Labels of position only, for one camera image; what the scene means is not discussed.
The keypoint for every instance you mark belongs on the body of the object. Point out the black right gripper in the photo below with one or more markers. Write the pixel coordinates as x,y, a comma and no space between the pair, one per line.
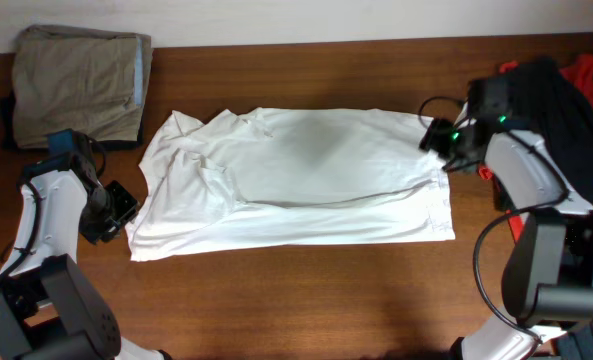
434,140

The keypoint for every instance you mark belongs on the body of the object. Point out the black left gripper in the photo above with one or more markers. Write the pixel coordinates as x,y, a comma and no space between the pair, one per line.
129,207

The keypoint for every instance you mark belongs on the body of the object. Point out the white t-shirt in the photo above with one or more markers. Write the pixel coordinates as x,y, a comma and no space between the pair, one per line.
275,177

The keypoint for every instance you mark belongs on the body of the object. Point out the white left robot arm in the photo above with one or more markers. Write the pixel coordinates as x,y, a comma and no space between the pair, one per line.
48,308

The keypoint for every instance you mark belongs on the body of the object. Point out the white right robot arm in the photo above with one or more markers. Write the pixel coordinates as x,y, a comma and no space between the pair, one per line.
547,283

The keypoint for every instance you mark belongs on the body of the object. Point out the black garment pile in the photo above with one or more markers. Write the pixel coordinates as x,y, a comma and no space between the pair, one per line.
561,125

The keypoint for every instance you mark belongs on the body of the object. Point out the folded olive green garment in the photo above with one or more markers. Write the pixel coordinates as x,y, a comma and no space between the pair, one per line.
89,80

